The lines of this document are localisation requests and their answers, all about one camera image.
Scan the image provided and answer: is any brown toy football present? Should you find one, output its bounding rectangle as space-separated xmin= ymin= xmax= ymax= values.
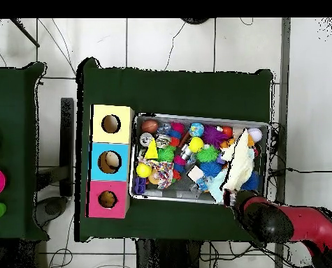
xmin=140 ymin=119 xmax=159 ymax=134

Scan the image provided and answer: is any toy hamburger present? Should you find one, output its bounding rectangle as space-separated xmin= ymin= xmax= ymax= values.
xmin=147 ymin=168 xmax=161 ymax=186

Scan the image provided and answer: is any crushed silver can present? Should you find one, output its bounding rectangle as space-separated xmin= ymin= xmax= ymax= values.
xmin=154 ymin=133 xmax=172 ymax=149

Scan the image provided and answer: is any wooden box with three holes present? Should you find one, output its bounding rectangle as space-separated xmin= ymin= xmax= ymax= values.
xmin=85 ymin=104 xmax=135 ymax=219

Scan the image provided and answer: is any yellow smiley ball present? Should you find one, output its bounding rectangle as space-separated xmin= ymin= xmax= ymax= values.
xmin=188 ymin=136 xmax=205 ymax=154

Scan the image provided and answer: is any black floor cable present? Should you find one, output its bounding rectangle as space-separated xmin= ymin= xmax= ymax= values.
xmin=267 ymin=166 xmax=332 ymax=176

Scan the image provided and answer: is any white baseball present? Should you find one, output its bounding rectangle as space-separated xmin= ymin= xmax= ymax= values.
xmin=247 ymin=127 xmax=264 ymax=142

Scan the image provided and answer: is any dark green side tablecloth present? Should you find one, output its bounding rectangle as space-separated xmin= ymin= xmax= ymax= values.
xmin=0 ymin=61 xmax=50 ymax=241

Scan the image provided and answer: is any black tripod leg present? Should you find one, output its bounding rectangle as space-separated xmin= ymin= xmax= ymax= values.
xmin=10 ymin=17 xmax=41 ymax=47

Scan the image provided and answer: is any silver mesh bin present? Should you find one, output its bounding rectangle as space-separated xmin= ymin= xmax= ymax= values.
xmin=129 ymin=112 xmax=270 ymax=206

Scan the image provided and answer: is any yellow cheese wedge toy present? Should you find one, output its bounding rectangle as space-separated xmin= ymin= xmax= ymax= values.
xmin=144 ymin=137 xmax=159 ymax=160

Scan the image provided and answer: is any green spiky ball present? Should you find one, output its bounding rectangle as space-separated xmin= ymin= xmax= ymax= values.
xmin=157 ymin=145 xmax=177 ymax=163

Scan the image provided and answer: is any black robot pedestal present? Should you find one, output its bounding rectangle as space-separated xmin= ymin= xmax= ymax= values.
xmin=134 ymin=238 xmax=203 ymax=268

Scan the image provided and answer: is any cream waffle cloth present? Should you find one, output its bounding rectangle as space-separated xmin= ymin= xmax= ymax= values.
xmin=219 ymin=128 xmax=256 ymax=193

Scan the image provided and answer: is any globe print ball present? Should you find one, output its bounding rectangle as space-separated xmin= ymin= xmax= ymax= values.
xmin=188 ymin=122 xmax=205 ymax=138

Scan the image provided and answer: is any black upright panel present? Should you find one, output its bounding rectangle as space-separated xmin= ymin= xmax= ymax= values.
xmin=59 ymin=97 xmax=75 ymax=198

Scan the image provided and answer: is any black round base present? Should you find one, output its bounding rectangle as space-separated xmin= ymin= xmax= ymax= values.
xmin=180 ymin=17 xmax=210 ymax=25

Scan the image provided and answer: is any purple spiky monster toy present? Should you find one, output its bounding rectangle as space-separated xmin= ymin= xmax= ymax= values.
xmin=202 ymin=125 xmax=229 ymax=149

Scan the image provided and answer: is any light blue waffle cloth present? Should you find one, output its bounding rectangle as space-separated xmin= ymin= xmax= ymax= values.
xmin=207 ymin=168 xmax=229 ymax=204

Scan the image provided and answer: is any green fuzzy monster toy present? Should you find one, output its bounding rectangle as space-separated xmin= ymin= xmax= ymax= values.
xmin=195 ymin=144 xmax=221 ymax=163

